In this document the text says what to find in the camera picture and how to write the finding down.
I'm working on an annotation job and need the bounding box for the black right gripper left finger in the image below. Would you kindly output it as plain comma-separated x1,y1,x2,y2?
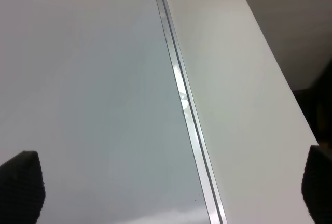
1,151,46,224

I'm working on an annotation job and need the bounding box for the white whiteboard with aluminium frame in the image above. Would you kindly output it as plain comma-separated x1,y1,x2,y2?
1,0,226,223

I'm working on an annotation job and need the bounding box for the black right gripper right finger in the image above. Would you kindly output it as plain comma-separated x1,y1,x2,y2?
301,145,331,223

